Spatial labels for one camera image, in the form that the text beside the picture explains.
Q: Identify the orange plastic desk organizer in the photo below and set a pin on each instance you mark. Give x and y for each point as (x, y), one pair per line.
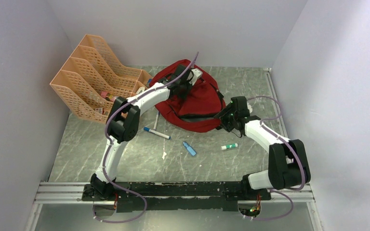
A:
(90, 69)

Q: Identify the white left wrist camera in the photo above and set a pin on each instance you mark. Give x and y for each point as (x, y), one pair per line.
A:
(194, 75)

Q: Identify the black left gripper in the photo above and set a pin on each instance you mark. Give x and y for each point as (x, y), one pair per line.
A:
(184, 95)

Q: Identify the aluminium frame rail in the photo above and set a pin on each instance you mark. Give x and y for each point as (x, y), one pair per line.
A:
(81, 192)

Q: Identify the red student backpack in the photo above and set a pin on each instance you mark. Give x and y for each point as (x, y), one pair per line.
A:
(195, 112)

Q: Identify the pink bottle in organizer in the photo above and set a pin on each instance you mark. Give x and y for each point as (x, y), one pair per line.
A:
(108, 96)

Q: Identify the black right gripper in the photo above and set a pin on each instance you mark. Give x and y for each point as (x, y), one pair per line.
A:
(222, 115)

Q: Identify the blue white marker pen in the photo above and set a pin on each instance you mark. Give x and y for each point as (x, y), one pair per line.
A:
(157, 133)

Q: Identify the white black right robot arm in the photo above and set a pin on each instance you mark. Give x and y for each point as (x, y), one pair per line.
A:
(287, 161)

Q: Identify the white green glue stick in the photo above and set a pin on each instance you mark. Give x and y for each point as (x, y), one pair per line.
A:
(229, 146)

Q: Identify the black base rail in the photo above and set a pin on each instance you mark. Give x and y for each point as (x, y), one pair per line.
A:
(135, 196)

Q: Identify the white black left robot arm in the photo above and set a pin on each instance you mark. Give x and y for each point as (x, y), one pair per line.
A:
(122, 126)

